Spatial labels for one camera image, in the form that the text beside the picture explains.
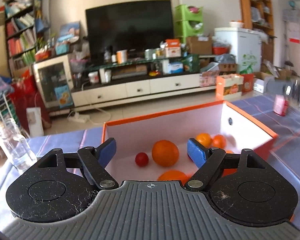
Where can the glass door cabinet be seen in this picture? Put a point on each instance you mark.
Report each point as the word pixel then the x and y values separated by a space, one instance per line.
pixel 50 75

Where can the green snack bag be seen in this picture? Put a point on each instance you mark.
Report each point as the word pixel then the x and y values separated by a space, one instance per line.
pixel 191 63

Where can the dark bookshelf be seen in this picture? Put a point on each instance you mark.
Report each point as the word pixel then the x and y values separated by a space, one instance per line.
pixel 20 37

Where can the orange storage box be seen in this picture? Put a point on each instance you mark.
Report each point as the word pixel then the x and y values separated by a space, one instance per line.
pixel 165 125

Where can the white chest freezer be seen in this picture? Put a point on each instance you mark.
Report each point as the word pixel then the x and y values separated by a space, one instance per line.
pixel 240 47

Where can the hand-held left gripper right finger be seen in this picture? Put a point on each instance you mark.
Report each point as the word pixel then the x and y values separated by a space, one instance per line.
pixel 196 152

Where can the red shopping bag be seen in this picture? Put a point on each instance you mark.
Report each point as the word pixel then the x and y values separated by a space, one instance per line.
pixel 27 92

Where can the white paper bag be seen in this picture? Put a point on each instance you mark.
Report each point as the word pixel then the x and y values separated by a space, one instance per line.
pixel 35 122

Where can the black flat television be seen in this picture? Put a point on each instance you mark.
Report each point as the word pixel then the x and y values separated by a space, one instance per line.
pixel 130 30

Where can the white power strip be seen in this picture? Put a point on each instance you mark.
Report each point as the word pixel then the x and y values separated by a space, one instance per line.
pixel 78 117

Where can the clear glass jar mug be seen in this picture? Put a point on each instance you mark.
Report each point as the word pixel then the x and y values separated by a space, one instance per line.
pixel 17 152

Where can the blue and white box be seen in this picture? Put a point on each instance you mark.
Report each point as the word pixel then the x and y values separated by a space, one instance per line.
pixel 176 68

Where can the orange fruit print carton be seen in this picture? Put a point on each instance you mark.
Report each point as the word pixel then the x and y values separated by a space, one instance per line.
pixel 228 87

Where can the orange and white carton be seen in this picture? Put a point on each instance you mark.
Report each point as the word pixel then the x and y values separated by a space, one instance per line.
pixel 173 48

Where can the blue checked tablecloth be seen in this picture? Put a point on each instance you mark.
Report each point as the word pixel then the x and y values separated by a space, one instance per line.
pixel 290 142

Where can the red cherry tomato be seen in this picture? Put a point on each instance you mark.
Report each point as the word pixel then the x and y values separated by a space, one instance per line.
pixel 142 159

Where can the large orange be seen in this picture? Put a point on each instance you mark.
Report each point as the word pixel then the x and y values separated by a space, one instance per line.
pixel 165 153

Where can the brown cardboard box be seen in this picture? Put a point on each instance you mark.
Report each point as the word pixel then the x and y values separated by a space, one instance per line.
pixel 198 45

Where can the white lidded jar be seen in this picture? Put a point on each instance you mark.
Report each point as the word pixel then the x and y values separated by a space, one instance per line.
pixel 93 77

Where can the blue snack bag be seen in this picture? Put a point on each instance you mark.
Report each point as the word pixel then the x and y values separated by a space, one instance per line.
pixel 63 96

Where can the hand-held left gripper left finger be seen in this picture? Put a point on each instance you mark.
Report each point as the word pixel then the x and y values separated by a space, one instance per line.
pixel 107 151

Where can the pink plastic basket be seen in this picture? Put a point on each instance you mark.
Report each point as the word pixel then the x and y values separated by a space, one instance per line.
pixel 78 65

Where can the red plastic basin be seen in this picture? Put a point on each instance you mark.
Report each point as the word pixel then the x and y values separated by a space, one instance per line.
pixel 220 50

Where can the wooden wall shelf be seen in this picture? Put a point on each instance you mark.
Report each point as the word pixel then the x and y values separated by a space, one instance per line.
pixel 245 2

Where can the small mandarin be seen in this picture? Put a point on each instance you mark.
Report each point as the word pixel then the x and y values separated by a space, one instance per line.
pixel 204 140
pixel 219 141

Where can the cream television stand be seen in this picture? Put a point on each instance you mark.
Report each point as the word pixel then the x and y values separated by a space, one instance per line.
pixel 137 87

